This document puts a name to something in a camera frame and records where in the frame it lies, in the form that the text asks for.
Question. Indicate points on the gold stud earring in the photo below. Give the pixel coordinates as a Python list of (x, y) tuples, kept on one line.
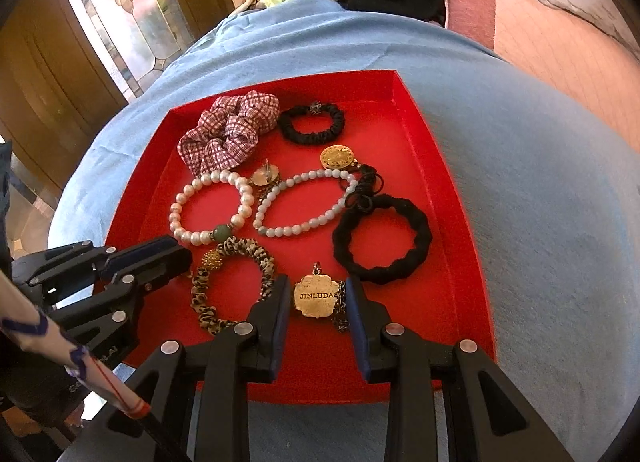
[(261, 176)]

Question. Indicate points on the wooden door frame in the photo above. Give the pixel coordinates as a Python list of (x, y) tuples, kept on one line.
[(50, 67)]

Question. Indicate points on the red tray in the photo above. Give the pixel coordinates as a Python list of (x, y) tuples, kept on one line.
[(400, 152)]

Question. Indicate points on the stained glass window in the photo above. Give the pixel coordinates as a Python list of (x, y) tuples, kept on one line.
[(130, 17)]

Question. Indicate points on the black cloth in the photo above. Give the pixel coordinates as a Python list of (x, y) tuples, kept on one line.
[(395, 0)]

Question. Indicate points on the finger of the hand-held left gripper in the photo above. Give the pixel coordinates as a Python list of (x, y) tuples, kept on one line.
[(165, 267), (140, 252)]

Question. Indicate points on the blue blanket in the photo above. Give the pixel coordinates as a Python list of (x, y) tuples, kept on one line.
[(540, 222)]

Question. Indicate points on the grey cloth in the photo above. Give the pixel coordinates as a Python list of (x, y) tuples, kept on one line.
[(585, 12)]

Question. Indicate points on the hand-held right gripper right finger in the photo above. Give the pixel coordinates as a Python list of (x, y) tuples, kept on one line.
[(354, 332)]

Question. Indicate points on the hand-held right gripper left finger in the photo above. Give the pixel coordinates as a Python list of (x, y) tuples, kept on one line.
[(282, 327)]

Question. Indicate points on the small black beaded scrunchie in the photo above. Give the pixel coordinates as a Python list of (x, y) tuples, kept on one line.
[(335, 122)]

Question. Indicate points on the red plaid scrunchie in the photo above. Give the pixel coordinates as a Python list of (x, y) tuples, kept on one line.
[(225, 137)]

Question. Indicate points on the pink checkered sheet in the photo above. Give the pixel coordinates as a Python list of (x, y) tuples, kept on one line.
[(560, 72)]

